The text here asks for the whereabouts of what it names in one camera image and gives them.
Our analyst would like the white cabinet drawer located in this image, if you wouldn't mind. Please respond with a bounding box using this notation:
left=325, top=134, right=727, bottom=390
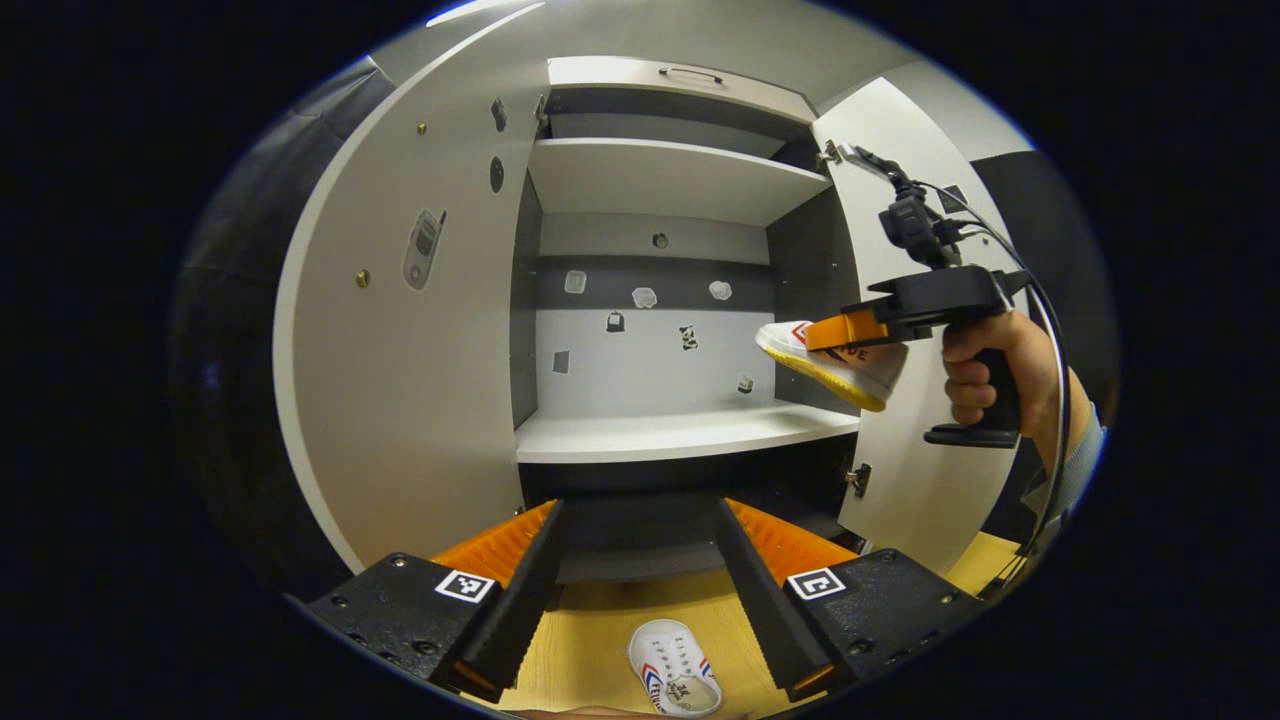
left=547, top=57, right=819, bottom=126

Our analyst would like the white shoe cabinet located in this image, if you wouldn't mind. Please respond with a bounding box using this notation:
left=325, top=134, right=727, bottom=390
left=275, top=10, right=1031, bottom=581

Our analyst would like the white shoe cabinet door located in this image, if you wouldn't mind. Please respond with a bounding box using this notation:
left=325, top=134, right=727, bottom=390
left=812, top=78, right=1031, bottom=576
left=275, top=10, right=546, bottom=576

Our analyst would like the white sneaker shoe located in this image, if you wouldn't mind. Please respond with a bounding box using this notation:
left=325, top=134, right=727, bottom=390
left=755, top=320, right=909, bottom=413
left=628, top=620, right=723, bottom=717

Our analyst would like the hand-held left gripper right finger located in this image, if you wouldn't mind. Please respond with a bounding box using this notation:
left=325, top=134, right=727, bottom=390
left=715, top=497, right=986, bottom=701

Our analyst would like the white cabinet shelf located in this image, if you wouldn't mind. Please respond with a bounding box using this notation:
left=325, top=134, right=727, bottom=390
left=515, top=400, right=861, bottom=464
left=527, top=138, right=833, bottom=227

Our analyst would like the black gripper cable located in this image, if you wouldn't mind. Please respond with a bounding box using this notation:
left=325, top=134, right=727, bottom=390
left=920, top=180, right=1073, bottom=561

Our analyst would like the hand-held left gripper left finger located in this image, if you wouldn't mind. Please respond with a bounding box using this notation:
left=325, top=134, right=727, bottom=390
left=305, top=500, right=566, bottom=701

